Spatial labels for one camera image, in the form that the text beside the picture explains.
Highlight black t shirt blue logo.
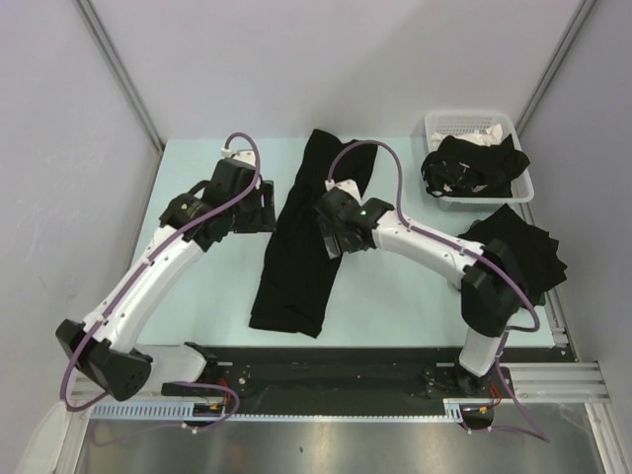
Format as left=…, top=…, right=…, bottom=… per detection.
left=249, top=129, right=351, bottom=338

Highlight white plastic laundry basket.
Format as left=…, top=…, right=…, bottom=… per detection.
left=421, top=110, right=534, bottom=211

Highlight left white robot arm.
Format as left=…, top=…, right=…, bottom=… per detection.
left=55, top=150, right=276, bottom=401

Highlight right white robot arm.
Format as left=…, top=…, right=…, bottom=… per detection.
left=315, top=182, right=528, bottom=396

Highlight black shirts in basket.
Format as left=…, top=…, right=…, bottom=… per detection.
left=421, top=135, right=530, bottom=198

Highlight folded black shirt stack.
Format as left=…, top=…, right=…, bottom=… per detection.
left=459, top=204, right=568, bottom=305

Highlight white cloth in basket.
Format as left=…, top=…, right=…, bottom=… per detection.
left=429, top=123, right=504, bottom=151

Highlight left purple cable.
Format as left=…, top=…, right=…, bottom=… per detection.
left=59, top=131, right=243, bottom=435

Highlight purple cable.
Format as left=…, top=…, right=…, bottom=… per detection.
left=59, top=131, right=243, bottom=435
left=326, top=141, right=550, bottom=443

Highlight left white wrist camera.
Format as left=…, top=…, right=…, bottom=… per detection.
left=220, top=147, right=258, bottom=169

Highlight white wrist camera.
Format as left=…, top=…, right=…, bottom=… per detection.
left=325, top=179, right=362, bottom=203
left=220, top=147, right=258, bottom=169

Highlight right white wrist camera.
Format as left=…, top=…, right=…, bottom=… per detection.
left=325, top=179, right=362, bottom=203

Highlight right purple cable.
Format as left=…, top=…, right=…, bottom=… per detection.
left=326, top=141, right=550, bottom=443

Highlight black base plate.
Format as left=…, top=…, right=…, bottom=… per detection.
left=161, top=344, right=570, bottom=409

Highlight left aluminium frame post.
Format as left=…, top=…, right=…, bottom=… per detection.
left=72, top=0, right=166, bottom=155

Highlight aluminium frame post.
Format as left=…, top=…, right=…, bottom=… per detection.
left=72, top=0, right=166, bottom=155
left=514, top=0, right=600, bottom=137

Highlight slotted cable duct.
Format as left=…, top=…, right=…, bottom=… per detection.
left=90, top=397, right=493, bottom=425

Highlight aluminium rail right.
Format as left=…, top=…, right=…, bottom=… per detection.
left=496, top=140, right=613, bottom=474

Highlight right aluminium frame post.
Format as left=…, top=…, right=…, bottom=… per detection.
left=514, top=0, right=600, bottom=137

